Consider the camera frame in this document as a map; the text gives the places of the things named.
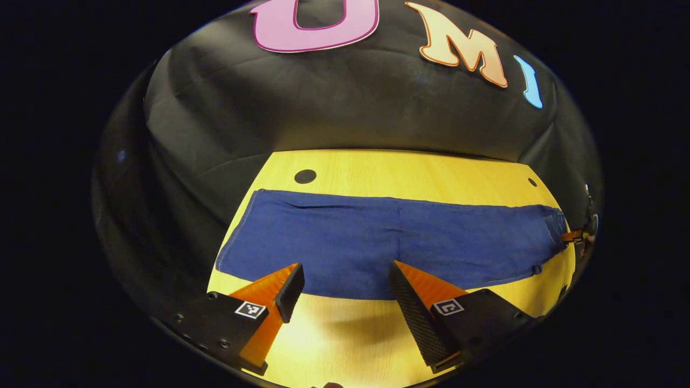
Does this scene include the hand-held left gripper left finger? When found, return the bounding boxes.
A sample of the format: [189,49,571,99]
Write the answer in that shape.
[159,262,306,377]

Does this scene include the black backdrop cloth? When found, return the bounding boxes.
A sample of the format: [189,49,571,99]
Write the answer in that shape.
[92,0,603,324]

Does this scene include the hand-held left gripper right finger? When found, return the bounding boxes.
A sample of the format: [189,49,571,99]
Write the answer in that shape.
[388,260,539,375]

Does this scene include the blue denim jeans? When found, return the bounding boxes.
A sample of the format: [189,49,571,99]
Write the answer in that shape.
[216,189,569,301]

